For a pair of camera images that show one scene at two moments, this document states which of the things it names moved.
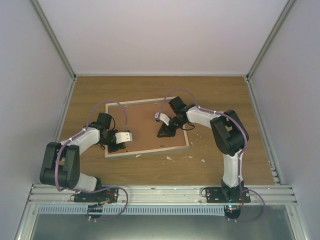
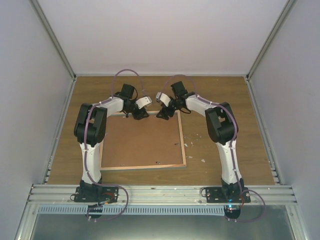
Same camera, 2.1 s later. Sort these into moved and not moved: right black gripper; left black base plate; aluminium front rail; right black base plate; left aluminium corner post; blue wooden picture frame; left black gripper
Moved: blue wooden picture frame; right black gripper; left black gripper
Not moved: aluminium front rail; left aluminium corner post; right black base plate; left black base plate
